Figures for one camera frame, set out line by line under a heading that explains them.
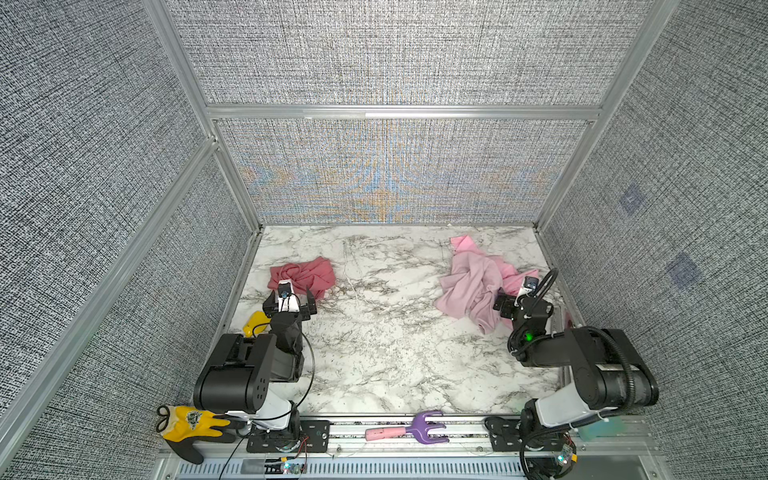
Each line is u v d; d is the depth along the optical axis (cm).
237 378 45
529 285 79
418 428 73
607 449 73
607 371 46
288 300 74
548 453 72
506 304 83
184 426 73
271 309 79
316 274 99
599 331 51
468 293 92
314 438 73
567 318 92
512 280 95
